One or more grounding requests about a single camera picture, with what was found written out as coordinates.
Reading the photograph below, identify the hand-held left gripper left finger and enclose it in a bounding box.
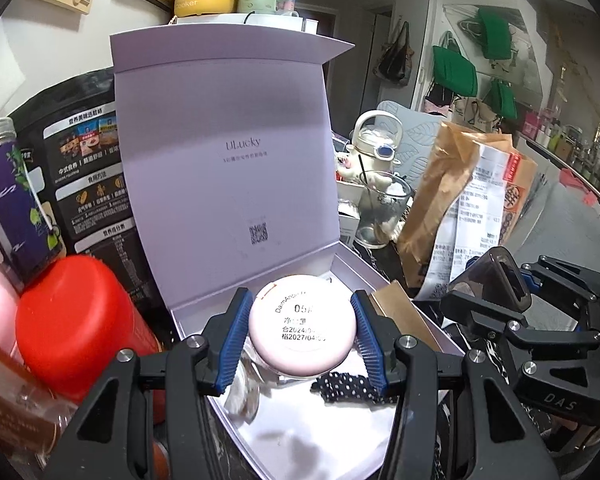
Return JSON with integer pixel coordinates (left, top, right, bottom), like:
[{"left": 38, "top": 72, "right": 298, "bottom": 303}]
[{"left": 42, "top": 287, "right": 255, "bottom": 480}]

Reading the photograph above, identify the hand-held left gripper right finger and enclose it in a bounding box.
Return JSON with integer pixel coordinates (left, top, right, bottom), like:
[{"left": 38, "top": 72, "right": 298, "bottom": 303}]
[{"left": 350, "top": 290, "right": 551, "bottom": 480}]

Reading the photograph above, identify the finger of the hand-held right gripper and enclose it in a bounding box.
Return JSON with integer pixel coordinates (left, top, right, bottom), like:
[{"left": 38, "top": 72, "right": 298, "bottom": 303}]
[
  {"left": 440, "top": 290, "right": 531, "bottom": 347},
  {"left": 517, "top": 255, "right": 600, "bottom": 312}
]

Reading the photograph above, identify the gold rectangular box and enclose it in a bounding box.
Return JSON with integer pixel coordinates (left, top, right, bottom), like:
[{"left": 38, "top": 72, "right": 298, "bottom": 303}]
[{"left": 370, "top": 280, "right": 443, "bottom": 353}]

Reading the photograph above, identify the black polka dot scrunchie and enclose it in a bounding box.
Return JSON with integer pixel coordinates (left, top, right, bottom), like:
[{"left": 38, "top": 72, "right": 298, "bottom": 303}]
[{"left": 310, "top": 372, "right": 398, "bottom": 406}]

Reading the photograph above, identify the pink round compact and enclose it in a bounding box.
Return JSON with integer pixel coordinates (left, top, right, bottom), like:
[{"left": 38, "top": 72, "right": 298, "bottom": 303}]
[{"left": 248, "top": 274, "right": 356, "bottom": 378}]

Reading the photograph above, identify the lilac gift box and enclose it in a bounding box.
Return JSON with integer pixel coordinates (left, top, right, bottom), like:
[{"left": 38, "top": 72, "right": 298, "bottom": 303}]
[{"left": 109, "top": 25, "right": 466, "bottom": 480}]

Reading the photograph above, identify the short white receipt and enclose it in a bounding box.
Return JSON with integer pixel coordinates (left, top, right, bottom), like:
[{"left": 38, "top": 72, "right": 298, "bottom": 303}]
[{"left": 422, "top": 217, "right": 456, "bottom": 301}]

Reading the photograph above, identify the pink cloth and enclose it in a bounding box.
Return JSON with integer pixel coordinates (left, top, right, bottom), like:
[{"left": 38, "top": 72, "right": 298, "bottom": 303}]
[{"left": 557, "top": 167, "right": 600, "bottom": 206}]

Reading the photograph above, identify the long white receipt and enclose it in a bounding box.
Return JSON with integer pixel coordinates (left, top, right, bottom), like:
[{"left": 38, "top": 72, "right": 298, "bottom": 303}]
[{"left": 450, "top": 142, "right": 511, "bottom": 286}]

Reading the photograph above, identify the clear glass cup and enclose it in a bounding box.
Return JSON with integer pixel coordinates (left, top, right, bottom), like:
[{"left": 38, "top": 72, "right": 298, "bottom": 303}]
[{"left": 355, "top": 170, "right": 413, "bottom": 251}]

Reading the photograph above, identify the small white green box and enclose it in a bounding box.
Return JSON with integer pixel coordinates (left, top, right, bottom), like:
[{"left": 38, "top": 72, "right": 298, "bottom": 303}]
[{"left": 337, "top": 180, "right": 363, "bottom": 248}]

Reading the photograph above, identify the brown paper bag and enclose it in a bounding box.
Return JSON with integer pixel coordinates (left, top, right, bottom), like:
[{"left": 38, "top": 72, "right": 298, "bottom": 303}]
[{"left": 397, "top": 120, "right": 538, "bottom": 301}]

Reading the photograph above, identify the shelf of bottles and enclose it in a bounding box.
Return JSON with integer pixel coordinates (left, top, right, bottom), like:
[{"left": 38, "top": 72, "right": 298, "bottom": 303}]
[{"left": 522, "top": 110, "right": 600, "bottom": 186}]

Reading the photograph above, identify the red canister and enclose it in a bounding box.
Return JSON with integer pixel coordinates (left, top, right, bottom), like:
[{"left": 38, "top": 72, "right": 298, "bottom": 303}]
[{"left": 16, "top": 255, "right": 166, "bottom": 406}]

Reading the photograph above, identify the green tote bag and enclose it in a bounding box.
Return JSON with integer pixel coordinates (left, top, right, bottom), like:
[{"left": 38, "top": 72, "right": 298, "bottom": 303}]
[
  {"left": 487, "top": 80, "right": 518, "bottom": 121},
  {"left": 432, "top": 45, "right": 480, "bottom": 98},
  {"left": 480, "top": 7, "right": 518, "bottom": 61}
]

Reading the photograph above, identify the white water jug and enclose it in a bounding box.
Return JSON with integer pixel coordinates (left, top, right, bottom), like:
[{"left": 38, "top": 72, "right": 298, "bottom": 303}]
[{"left": 347, "top": 110, "right": 406, "bottom": 181}]

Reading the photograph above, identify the black food bag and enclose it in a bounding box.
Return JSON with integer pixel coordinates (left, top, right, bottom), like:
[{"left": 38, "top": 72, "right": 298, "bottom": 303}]
[{"left": 7, "top": 67, "right": 176, "bottom": 306}]

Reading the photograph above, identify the amber jar with clear lid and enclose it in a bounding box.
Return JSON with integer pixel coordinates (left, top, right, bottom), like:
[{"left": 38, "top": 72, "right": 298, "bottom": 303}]
[{"left": 0, "top": 330, "right": 81, "bottom": 461}]

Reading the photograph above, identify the purple label jar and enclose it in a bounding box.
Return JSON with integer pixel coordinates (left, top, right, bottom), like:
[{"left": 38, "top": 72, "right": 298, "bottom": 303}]
[{"left": 0, "top": 117, "right": 66, "bottom": 286}]

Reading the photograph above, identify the hanging black bag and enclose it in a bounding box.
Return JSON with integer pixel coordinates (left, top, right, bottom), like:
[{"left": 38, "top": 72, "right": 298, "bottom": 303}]
[{"left": 377, "top": 20, "right": 413, "bottom": 86}]

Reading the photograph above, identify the white fridge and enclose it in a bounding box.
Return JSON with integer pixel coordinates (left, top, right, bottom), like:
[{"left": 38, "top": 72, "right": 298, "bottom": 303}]
[{"left": 172, "top": 10, "right": 318, "bottom": 36}]

